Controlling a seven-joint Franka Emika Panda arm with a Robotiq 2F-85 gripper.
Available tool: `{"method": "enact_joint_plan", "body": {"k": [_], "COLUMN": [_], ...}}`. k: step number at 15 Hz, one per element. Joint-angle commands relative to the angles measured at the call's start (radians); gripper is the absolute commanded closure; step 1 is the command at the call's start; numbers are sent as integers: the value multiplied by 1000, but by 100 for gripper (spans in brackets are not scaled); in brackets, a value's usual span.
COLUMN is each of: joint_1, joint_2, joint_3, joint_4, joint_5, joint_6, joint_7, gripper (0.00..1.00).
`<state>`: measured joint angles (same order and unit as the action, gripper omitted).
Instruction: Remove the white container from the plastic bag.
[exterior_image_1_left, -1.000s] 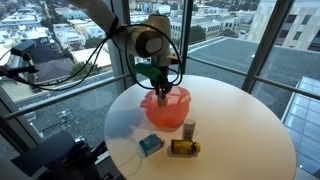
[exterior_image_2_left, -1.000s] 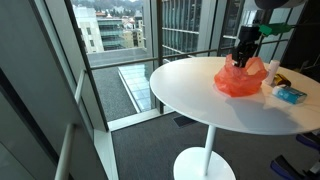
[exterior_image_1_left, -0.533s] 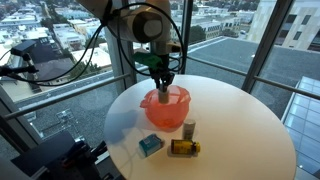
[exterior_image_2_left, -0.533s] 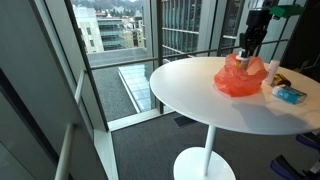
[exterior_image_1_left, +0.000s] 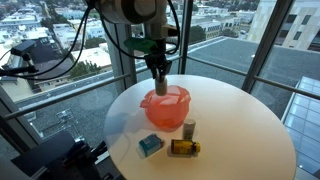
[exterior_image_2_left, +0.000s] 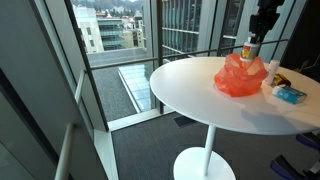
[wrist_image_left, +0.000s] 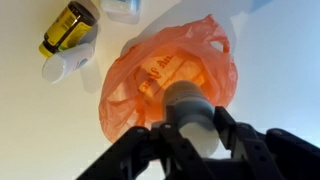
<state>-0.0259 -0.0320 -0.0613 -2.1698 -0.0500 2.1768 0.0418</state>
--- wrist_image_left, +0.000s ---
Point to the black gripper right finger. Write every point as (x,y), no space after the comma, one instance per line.
(266,156)

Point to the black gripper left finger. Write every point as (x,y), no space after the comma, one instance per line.
(150,156)

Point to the white pill container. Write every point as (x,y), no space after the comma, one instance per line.
(191,106)

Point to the orange plastic bag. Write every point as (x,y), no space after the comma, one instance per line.
(123,100)

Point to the yellow paper with red print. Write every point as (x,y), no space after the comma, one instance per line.
(166,70)

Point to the clear blue plastic box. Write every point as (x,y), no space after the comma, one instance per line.
(121,10)

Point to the yellow label brown bottle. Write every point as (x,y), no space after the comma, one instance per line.
(66,28)

